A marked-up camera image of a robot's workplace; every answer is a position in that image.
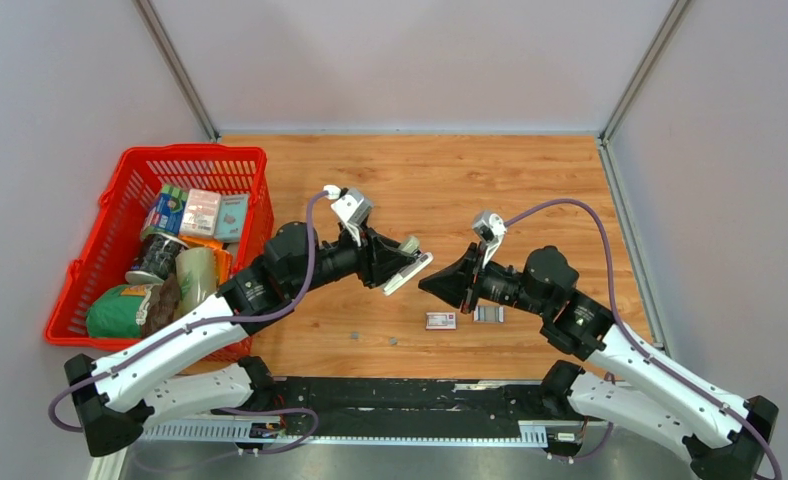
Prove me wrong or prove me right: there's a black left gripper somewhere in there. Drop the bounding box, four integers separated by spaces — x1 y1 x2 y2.
288 221 416 297

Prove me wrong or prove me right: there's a green snack bag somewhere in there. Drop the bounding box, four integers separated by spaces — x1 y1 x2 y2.
86 283 161 339

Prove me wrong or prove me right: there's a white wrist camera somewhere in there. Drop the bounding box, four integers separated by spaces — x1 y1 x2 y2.
471 210 507 267
323 184 374 246

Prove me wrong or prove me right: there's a red plastic shopping basket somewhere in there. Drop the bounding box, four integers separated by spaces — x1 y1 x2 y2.
43 143 274 352

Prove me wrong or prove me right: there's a pink sponge pack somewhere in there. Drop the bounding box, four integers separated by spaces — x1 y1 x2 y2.
179 188 222 238

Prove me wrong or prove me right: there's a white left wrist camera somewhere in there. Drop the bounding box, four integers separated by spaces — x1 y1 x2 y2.
323 184 374 246

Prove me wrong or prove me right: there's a blue green scrubber pack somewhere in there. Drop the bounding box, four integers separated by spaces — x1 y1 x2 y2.
139 184 188 240

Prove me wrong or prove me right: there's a red white staple box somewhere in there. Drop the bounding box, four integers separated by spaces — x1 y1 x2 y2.
425 312 457 330

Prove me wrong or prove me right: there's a dark glass jar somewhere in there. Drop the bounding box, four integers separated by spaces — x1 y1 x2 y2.
124 233 189 285

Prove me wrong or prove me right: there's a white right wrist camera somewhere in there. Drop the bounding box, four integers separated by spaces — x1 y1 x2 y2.
471 210 507 267

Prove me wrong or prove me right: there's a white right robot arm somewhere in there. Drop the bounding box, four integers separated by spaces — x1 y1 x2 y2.
419 243 779 479

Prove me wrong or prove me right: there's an aluminium slotted cable rail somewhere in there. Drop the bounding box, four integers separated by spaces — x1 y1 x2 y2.
141 418 549 448

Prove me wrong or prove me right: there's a teal sponge pack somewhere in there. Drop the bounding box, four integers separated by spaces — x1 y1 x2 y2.
213 194 249 243

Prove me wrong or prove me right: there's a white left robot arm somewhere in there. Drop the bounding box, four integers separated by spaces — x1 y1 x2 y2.
48 221 432 457

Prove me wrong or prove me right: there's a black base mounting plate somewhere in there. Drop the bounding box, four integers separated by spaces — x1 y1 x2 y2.
242 377 592 439

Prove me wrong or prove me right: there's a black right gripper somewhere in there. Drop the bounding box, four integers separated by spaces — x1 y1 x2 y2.
418 242 551 318

